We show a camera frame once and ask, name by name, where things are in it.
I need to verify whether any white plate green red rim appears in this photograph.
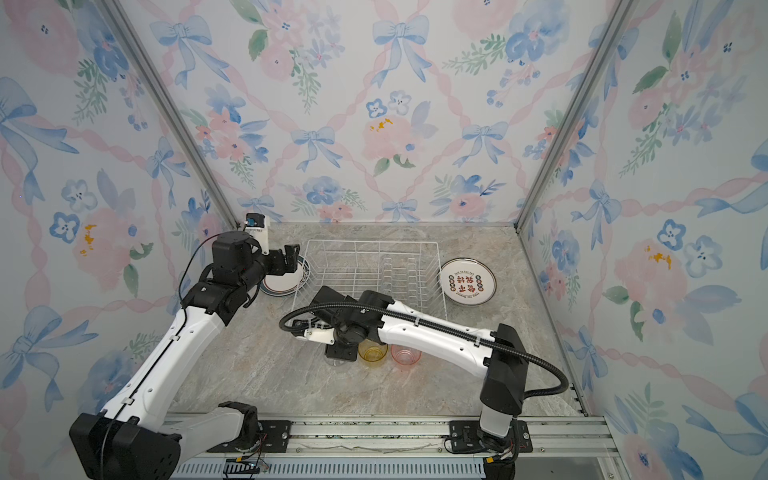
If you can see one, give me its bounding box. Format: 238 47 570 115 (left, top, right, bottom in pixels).
260 256 311 297

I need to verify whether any clear glass cup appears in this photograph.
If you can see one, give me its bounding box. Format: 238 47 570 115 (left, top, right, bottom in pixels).
324 357 351 368

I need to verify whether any yellow glass cup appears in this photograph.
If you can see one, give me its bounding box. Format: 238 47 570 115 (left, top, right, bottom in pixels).
358 342 389 364

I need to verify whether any pink glass cup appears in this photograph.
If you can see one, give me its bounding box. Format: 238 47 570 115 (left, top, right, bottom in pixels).
390 345 422 367

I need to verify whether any white plate front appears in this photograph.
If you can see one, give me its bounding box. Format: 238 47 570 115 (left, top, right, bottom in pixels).
439 258 497 306

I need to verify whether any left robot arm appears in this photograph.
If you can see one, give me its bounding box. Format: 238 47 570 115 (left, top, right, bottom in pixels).
69 228 300 479

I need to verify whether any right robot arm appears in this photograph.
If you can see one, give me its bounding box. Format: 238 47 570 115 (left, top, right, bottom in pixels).
310 286 529 438

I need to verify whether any white wire dish rack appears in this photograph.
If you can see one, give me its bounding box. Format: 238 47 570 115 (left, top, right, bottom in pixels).
292 240 447 319

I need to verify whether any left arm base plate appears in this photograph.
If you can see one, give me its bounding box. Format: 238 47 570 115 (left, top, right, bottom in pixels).
207 419 292 454

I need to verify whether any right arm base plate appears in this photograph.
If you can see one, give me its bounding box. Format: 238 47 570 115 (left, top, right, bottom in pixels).
444 419 533 454

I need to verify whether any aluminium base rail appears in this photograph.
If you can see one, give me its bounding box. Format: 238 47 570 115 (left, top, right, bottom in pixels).
147 414 629 479

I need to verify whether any left aluminium corner post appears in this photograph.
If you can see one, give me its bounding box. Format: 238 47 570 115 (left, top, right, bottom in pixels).
96 0 240 229

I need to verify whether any aluminium corner post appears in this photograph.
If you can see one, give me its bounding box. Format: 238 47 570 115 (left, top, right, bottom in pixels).
96 0 240 229
514 0 635 235

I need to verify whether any right aluminium corner post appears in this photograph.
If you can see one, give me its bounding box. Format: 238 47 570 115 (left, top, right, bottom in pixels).
514 0 635 235

